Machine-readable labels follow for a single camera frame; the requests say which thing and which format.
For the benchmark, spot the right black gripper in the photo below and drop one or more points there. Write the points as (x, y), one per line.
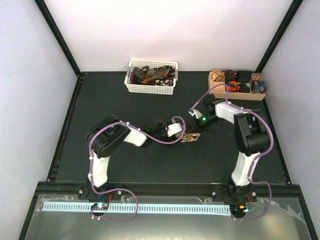
(197, 128)

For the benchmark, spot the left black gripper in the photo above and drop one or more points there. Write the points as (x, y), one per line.
(171, 144)

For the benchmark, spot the paisley patterned necktie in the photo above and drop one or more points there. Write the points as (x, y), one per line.
(190, 137)

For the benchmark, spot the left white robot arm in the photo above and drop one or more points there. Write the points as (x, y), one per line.
(107, 136)

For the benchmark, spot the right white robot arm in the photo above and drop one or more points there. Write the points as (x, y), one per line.
(253, 136)

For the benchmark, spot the pile of ties in basket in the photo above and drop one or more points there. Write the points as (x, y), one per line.
(160, 76)

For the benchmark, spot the wooden compartment tray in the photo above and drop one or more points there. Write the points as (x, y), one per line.
(219, 92)

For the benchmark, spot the orange blue rolled tie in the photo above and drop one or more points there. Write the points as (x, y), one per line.
(232, 86)

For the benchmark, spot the black rolled tie front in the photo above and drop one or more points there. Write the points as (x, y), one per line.
(243, 88)

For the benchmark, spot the black rolled tie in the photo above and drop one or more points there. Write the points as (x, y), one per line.
(244, 76)
(243, 88)

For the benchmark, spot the dark red rolled tie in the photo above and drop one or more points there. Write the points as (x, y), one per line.
(230, 75)

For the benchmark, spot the blue patterned rolled tie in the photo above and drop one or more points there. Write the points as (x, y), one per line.
(258, 87)

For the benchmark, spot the brown patterned rolled tie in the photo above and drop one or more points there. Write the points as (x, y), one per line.
(256, 76)

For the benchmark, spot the white plastic basket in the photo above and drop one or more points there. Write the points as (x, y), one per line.
(150, 89)

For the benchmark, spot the clear acrylic sheet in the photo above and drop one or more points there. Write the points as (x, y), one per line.
(278, 219)

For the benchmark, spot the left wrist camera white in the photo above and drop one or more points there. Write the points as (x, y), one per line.
(174, 129)

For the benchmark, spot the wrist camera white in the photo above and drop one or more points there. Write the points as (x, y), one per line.
(195, 113)
(174, 129)

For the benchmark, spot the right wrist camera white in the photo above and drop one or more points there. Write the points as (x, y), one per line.
(195, 113)

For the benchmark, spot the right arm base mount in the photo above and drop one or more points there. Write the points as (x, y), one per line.
(230, 194)

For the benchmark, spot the white slotted cable duct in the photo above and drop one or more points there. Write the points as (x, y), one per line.
(141, 208)

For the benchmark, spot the right black frame post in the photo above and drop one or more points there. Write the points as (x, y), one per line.
(286, 21)

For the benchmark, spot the black frame post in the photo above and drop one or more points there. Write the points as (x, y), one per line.
(286, 21)
(44, 10)

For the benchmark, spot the left black frame post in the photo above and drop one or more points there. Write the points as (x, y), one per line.
(44, 10)

